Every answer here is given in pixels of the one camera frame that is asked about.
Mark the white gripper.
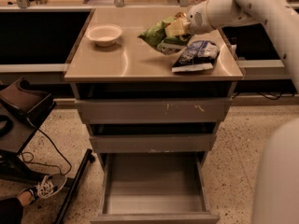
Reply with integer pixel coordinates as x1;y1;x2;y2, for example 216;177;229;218
164;0;214;37

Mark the green jalapeno chip bag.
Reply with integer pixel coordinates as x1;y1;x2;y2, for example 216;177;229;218
138;17;192;55

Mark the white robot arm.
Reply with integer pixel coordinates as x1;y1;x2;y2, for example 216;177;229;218
187;0;299;224

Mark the blue chip bag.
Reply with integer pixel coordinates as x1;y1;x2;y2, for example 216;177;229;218
172;40;221;73

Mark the top drawer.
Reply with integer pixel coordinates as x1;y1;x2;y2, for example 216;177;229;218
75;98;232;124

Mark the grey drawer cabinet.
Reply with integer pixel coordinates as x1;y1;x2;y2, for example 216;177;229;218
64;6;245;224

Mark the middle drawer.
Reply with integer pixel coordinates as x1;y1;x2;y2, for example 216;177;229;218
90;122;216;153

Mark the open bottom drawer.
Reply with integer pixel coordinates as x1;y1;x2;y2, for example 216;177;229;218
90;153;220;224

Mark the crushed metal can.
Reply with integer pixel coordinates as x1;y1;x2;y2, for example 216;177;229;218
175;12;187;20

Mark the white bowl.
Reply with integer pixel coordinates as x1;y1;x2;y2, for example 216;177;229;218
85;24;122;47

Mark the black floor bar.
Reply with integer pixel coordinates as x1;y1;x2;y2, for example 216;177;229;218
53;148;95;224

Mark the grey sneaker with laces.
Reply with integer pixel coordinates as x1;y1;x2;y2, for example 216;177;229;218
17;173;67;203

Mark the person's leg in black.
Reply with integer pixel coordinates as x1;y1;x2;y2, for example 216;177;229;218
0;191;34;224

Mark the black cable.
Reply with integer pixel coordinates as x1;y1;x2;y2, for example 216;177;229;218
20;117;73;178

